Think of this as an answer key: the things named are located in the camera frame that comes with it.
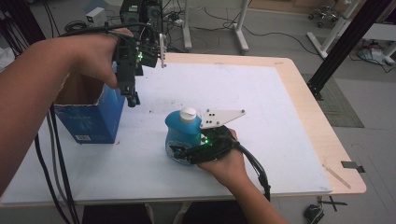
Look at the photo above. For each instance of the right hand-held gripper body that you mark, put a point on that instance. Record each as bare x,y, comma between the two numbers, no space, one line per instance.
214,146

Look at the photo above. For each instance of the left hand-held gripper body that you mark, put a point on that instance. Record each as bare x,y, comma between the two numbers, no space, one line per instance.
146,51

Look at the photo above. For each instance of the blue detergent bottle white cap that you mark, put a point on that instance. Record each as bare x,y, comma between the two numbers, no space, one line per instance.
181,132

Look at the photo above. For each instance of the person's right hand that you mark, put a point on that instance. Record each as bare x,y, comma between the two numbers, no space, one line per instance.
229,168

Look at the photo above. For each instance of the person's left hand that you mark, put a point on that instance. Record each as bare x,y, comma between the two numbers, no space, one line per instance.
90,53

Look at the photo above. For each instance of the black computer tower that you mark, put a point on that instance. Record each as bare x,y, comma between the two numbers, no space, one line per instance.
141,14

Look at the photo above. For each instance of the blue cardboard box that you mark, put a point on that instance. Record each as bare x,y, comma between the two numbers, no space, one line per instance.
93,123

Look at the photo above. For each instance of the white desk leg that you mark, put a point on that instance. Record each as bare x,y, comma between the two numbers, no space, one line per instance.
241,31
186,28

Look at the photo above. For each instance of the small white box device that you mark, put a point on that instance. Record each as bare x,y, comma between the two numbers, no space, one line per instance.
96,16

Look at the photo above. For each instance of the person's legs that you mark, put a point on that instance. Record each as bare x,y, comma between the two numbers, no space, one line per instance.
115,214

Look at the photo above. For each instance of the wooden table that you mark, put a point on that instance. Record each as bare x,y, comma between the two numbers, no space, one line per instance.
311,102

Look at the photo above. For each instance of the small black floor device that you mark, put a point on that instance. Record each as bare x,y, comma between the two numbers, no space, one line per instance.
313,214

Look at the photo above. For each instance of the thin wooden stick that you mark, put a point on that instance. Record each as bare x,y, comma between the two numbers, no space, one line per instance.
336,176

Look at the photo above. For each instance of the grey floor mat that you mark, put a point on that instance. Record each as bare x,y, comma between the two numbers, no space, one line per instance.
339,102

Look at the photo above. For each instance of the white metal stand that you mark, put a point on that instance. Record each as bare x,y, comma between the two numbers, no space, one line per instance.
330,34

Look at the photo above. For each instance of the light blue cloth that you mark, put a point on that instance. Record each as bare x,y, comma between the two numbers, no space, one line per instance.
373,54

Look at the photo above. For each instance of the black metal bracket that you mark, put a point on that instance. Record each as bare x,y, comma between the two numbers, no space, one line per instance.
351,165

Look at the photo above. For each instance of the black metal frame post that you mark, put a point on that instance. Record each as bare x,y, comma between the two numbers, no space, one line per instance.
345,43

